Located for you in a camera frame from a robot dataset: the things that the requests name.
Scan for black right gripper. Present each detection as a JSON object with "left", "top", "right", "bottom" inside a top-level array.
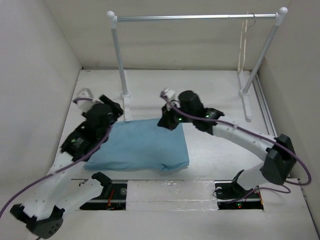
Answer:
[{"left": 157, "top": 101, "right": 195, "bottom": 131}]

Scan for light blue trousers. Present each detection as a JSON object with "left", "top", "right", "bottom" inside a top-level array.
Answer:
[{"left": 84, "top": 118, "right": 190, "bottom": 172}]

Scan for cream plastic hanger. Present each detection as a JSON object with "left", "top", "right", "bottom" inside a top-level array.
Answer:
[{"left": 237, "top": 12, "right": 256, "bottom": 75}]

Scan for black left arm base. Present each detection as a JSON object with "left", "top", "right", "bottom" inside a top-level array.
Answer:
[{"left": 80, "top": 172, "right": 128, "bottom": 211}]

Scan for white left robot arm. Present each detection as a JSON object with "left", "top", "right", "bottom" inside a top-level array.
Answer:
[{"left": 10, "top": 95, "right": 124, "bottom": 240}]

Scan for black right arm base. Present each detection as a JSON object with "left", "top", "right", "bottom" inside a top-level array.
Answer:
[{"left": 212, "top": 170, "right": 264, "bottom": 210}]

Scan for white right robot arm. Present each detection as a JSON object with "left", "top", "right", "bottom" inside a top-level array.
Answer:
[{"left": 158, "top": 88, "right": 297, "bottom": 197}]

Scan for white foam block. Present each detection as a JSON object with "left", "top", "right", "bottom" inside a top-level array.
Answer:
[{"left": 126, "top": 180, "right": 218, "bottom": 212}]

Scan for white clothes rack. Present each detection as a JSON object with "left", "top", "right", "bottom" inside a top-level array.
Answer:
[{"left": 106, "top": 6, "right": 288, "bottom": 122}]

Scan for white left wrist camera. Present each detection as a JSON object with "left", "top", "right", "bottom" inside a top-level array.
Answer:
[{"left": 72, "top": 88, "right": 102, "bottom": 113}]

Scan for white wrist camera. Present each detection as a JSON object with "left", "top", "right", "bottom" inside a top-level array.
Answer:
[
  {"left": 72, "top": 88, "right": 102, "bottom": 113},
  {"left": 160, "top": 88, "right": 180, "bottom": 106}
]

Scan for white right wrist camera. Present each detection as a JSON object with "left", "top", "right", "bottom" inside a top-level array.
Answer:
[{"left": 160, "top": 88, "right": 180, "bottom": 106}]

